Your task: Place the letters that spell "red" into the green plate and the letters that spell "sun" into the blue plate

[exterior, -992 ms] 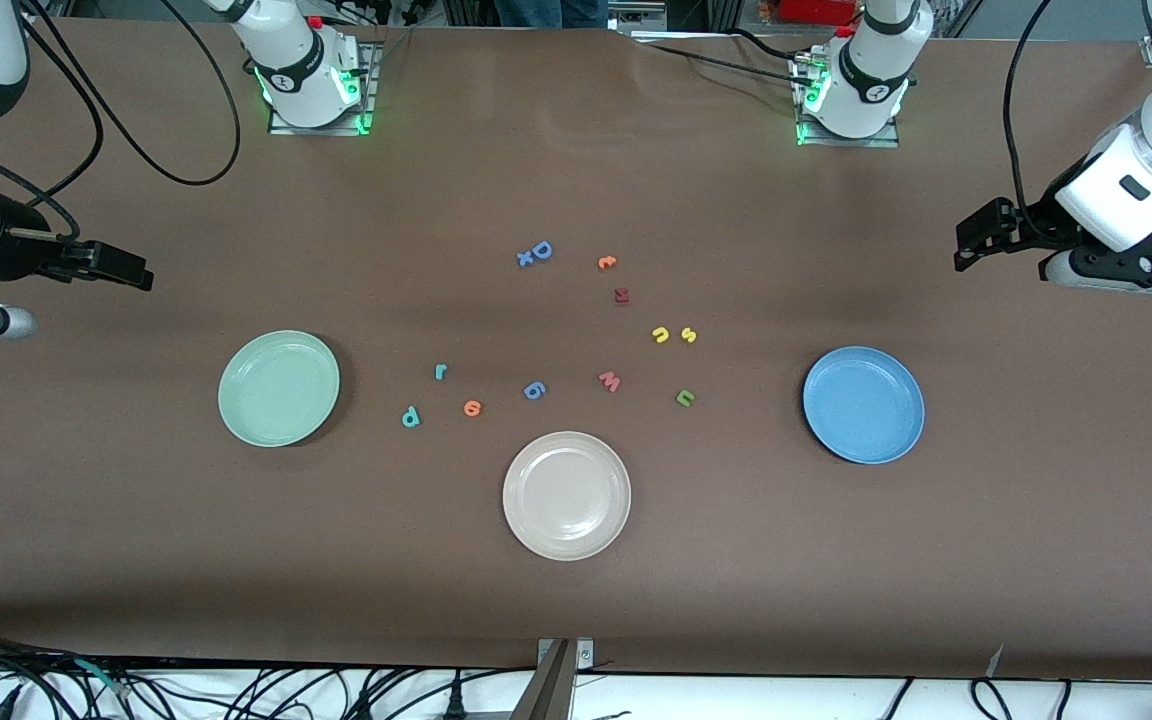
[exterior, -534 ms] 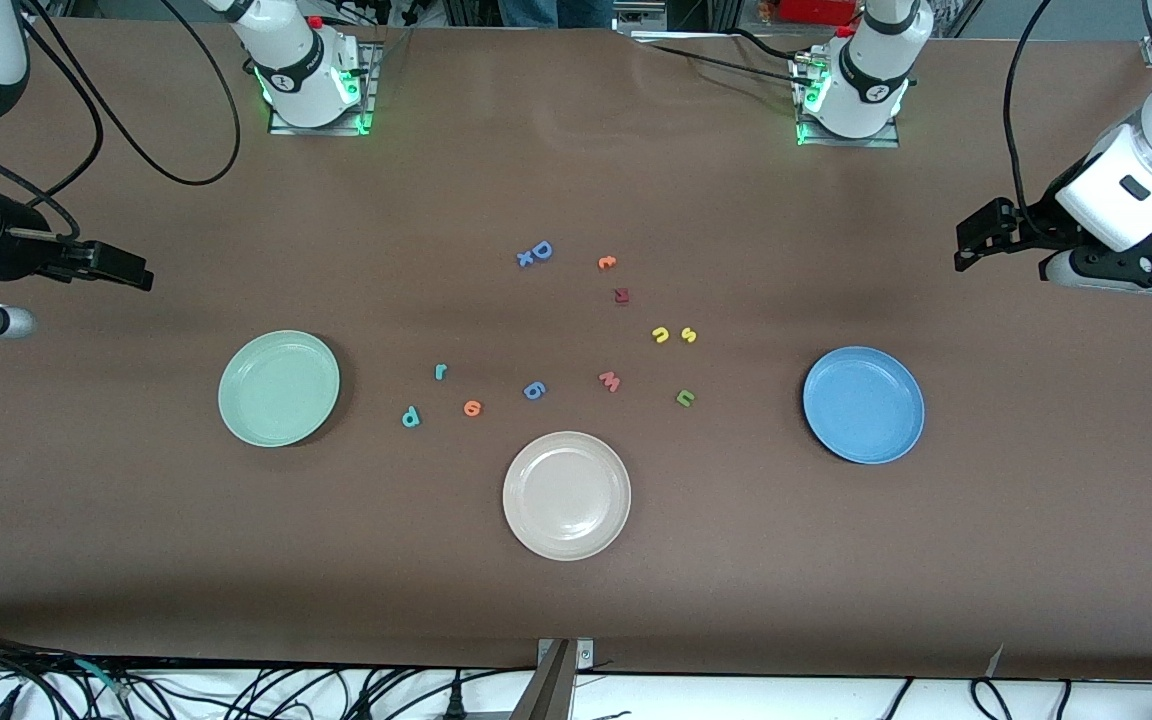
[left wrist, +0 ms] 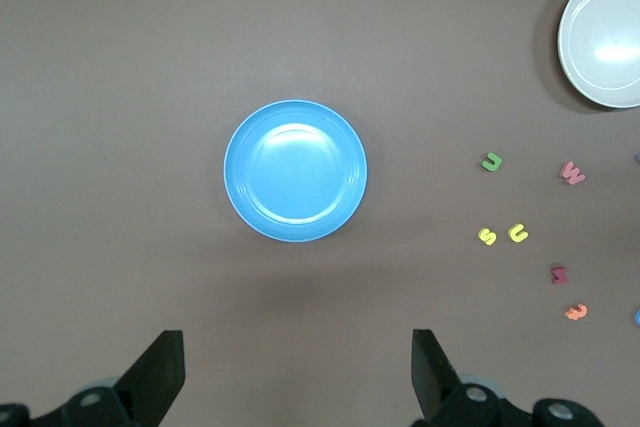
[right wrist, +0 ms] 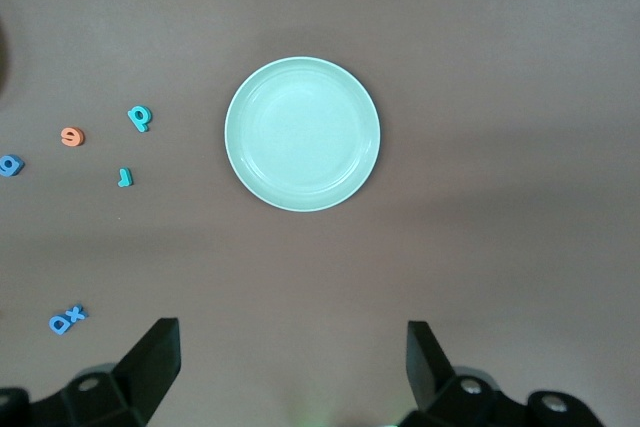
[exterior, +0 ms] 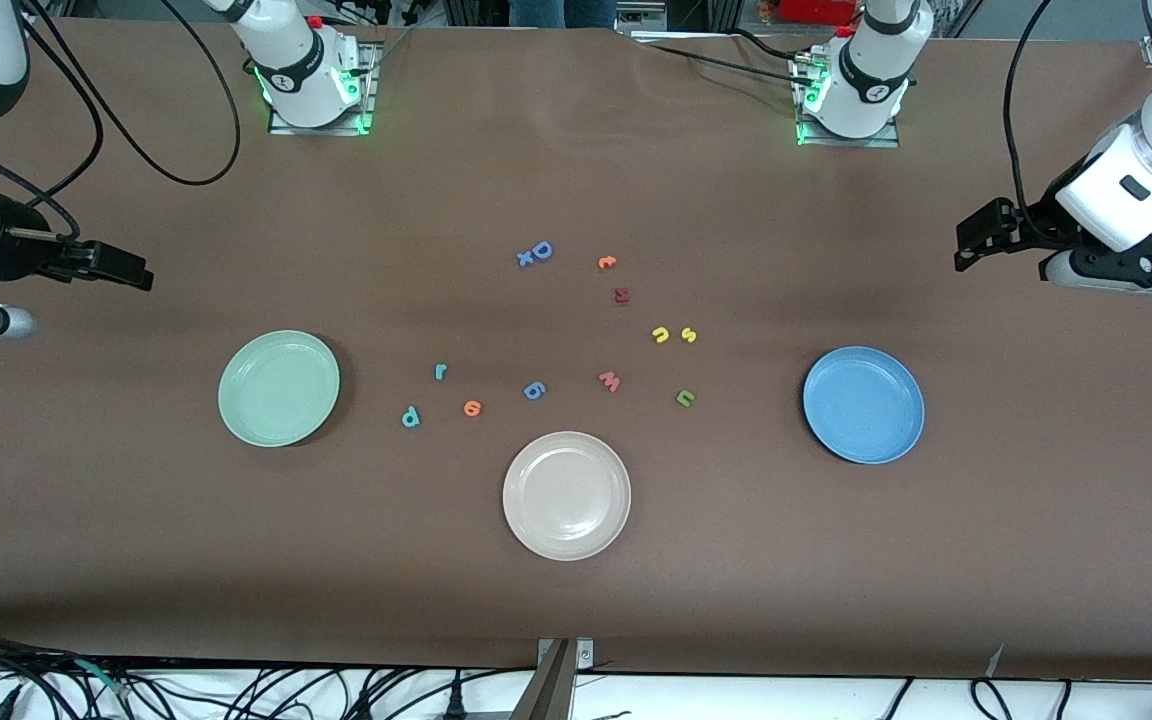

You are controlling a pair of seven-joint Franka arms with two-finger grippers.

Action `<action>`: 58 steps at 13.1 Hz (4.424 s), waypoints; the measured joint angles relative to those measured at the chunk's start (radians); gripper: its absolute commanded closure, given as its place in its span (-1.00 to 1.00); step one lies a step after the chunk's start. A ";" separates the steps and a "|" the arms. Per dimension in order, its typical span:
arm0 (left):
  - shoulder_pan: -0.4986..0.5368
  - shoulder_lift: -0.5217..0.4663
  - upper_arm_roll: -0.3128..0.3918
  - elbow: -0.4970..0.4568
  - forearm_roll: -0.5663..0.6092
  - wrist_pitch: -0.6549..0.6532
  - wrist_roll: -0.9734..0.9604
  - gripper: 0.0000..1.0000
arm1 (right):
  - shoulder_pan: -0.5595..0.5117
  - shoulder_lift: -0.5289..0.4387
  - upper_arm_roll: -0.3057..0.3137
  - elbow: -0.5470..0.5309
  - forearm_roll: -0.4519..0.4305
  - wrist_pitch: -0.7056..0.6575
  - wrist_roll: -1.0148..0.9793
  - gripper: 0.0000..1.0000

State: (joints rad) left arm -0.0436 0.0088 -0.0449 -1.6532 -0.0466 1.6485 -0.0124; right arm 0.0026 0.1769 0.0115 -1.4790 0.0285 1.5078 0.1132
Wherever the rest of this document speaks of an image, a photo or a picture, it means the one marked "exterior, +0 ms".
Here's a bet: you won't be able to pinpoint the light green round plate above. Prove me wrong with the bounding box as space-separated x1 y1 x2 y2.
218 330 341 448

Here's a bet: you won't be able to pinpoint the blue round plate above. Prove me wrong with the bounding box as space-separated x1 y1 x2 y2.
802 346 926 465

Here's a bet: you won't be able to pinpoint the red box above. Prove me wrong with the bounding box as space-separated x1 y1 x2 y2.
781 0 862 26

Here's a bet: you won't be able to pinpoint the person legs in jeans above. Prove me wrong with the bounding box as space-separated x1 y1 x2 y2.
509 0 619 29

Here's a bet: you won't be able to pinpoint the beige round plate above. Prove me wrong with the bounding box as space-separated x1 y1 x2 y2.
502 431 632 562

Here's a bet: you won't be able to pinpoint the brown table cover sheet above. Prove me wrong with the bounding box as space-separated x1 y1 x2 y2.
0 18 1152 683

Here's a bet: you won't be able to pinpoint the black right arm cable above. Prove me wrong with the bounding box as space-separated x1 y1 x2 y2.
0 0 242 241

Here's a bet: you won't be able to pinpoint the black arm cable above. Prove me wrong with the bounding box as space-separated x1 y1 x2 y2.
0 0 242 241
1002 0 1062 251

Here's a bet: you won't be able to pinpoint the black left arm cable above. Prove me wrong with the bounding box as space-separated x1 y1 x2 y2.
1002 0 1062 251

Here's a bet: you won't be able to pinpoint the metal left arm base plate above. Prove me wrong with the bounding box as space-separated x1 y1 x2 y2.
794 55 902 149

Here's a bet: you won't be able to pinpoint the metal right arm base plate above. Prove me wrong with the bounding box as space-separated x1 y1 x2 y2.
268 40 379 137

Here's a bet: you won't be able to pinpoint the black cable behind bases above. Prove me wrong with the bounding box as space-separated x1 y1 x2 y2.
636 28 817 86

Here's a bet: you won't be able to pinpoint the teal cable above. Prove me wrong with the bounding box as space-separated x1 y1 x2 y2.
74 658 129 698

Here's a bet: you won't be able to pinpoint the metal table clamp bracket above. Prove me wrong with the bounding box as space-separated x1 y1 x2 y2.
511 638 597 720

